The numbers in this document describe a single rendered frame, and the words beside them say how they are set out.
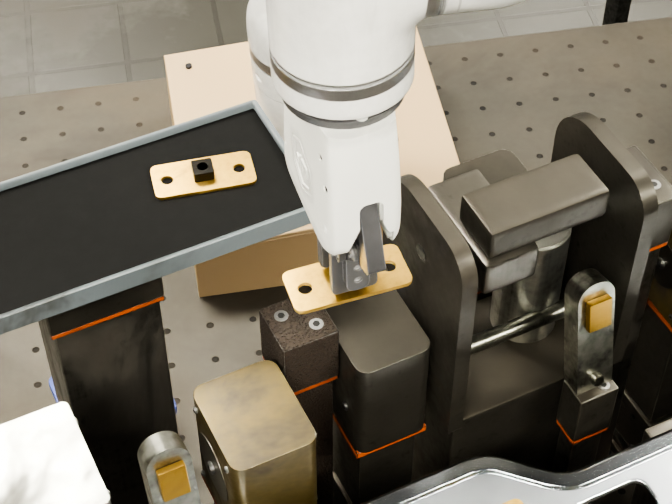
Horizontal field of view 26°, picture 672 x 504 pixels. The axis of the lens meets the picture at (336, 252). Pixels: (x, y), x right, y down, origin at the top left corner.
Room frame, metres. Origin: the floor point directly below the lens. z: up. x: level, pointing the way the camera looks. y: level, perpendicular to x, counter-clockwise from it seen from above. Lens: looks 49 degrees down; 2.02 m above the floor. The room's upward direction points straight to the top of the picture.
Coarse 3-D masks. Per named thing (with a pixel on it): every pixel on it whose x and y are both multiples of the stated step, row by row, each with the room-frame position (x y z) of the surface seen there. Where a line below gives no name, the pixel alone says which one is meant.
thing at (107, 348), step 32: (160, 288) 0.77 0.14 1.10; (64, 320) 0.73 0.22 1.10; (96, 320) 0.75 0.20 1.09; (128, 320) 0.76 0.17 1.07; (160, 320) 0.77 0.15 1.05; (64, 352) 0.74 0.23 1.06; (96, 352) 0.75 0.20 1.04; (128, 352) 0.76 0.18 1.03; (160, 352) 0.77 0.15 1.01; (64, 384) 0.74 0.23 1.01; (96, 384) 0.74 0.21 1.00; (128, 384) 0.76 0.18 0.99; (160, 384) 0.77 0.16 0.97; (96, 416) 0.74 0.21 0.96; (128, 416) 0.75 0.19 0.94; (160, 416) 0.77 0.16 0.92; (96, 448) 0.74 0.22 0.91; (128, 448) 0.75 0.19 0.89; (128, 480) 0.75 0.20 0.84
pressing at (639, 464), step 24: (480, 456) 0.67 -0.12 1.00; (624, 456) 0.67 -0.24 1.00; (648, 456) 0.67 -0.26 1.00; (432, 480) 0.65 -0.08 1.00; (456, 480) 0.65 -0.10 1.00; (480, 480) 0.65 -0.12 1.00; (504, 480) 0.65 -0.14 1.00; (528, 480) 0.65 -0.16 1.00; (552, 480) 0.65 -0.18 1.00; (576, 480) 0.65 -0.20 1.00; (600, 480) 0.65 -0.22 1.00; (624, 480) 0.65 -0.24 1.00; (648, 480) 0.65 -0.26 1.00
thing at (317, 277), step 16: (400, 256) 0.66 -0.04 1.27; (288, 272) 0.65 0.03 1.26; (304, 272) 0.65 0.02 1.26; (320, 272) 0.65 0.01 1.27; (384, 272) 0.65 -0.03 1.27; (400, 272) 0.65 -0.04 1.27; (288, 288) 0.63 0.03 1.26; (320, 288) 0.63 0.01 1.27; (368, 288) 0.63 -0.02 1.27; (384, 288) 0.63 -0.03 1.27; (304, 304) 0.62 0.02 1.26; (320, 304) 0.62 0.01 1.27; (336, 304) 0.62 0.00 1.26
